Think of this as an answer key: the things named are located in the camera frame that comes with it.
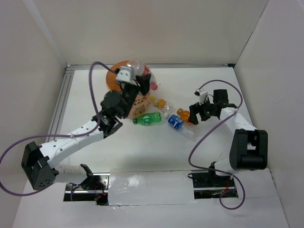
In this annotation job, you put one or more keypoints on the clear bottle yellow cap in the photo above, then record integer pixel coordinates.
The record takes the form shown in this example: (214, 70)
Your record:
(161, 104)

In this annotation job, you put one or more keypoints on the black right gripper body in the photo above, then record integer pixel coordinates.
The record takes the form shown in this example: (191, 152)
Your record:
(206, 110)

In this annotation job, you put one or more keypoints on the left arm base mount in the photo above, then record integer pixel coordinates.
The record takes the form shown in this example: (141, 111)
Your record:
(93, 188)

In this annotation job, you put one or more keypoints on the clear bottle red label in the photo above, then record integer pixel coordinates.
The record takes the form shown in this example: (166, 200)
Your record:
(141, 69)

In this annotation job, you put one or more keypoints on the green plastic soda bottle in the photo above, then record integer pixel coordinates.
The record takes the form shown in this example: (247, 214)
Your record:
(148, 119)

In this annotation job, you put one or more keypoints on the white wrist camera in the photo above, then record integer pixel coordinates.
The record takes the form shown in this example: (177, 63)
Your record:
(201, 94)
(126, 74)

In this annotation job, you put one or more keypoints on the orange juice bottle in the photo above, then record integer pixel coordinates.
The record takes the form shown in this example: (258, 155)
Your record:
(184, 115)

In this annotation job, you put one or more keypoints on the orange capybara plastic bin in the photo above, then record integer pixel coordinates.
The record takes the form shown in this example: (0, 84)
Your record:
(141, 103)

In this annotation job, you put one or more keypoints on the aluminium frame rail back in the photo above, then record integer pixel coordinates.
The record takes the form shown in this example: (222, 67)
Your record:
(86, 67)

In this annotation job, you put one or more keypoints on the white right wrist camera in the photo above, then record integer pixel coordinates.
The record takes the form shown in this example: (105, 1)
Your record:
(201, 94)

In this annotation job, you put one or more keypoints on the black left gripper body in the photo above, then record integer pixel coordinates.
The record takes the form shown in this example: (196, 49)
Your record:
(129, 94)

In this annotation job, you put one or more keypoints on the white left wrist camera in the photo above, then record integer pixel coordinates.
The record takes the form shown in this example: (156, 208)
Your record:
(126, 74)

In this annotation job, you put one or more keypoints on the aluminium frame rail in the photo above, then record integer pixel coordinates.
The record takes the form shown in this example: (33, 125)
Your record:
(86, 67)
(60, 107)

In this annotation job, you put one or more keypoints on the clear bottle blue label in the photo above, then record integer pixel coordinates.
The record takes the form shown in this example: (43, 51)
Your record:
(180, 126)

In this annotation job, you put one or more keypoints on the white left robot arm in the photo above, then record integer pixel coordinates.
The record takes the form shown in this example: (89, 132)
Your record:
(39, 161)

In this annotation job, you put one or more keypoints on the aluminium frame rail left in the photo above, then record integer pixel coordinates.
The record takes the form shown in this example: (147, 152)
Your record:
(60, 107)

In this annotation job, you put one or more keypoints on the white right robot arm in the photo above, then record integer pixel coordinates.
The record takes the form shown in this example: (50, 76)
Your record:
(249, 148)

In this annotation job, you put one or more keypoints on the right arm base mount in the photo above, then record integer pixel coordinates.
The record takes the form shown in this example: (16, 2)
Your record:
(207, 185)

